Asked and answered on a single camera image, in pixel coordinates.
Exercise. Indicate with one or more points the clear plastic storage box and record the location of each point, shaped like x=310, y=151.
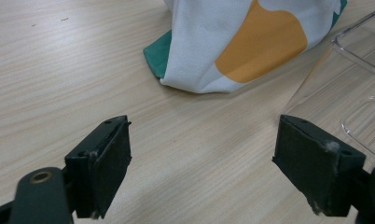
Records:
x=347, y=93

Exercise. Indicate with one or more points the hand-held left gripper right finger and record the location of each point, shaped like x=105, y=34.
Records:
x=313, y=168

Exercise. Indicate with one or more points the white cloth tote bag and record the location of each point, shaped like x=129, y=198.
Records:
x=229, y=43

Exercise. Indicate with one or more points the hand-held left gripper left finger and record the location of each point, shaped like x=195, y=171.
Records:
x=104, y=168

